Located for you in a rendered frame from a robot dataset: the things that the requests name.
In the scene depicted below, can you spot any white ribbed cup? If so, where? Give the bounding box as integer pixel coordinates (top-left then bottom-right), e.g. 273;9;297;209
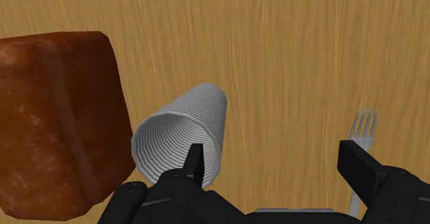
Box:
131;82;228;189

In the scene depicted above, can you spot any reddish brown block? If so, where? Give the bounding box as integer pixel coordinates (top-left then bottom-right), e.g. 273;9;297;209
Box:
0;30;136;222

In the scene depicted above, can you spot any silver fork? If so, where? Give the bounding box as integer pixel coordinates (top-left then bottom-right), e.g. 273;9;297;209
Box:
347;108;380;218

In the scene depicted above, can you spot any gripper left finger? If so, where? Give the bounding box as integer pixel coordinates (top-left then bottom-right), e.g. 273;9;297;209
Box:
97;143;256;224

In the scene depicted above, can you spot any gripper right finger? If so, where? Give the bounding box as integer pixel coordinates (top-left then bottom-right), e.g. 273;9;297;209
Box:
337;139;430;224

